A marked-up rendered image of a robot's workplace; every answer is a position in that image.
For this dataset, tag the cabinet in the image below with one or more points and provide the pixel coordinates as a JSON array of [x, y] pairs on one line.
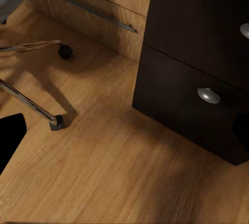
[[117, 24], [193, 73]]

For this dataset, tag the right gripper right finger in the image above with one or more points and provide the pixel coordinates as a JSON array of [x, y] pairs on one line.
[[241, 129]]

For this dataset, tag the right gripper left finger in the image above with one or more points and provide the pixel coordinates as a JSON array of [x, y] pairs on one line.
[[12, 131]]

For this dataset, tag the swivel chair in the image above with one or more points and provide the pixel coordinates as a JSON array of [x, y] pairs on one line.
[[7, 7]]

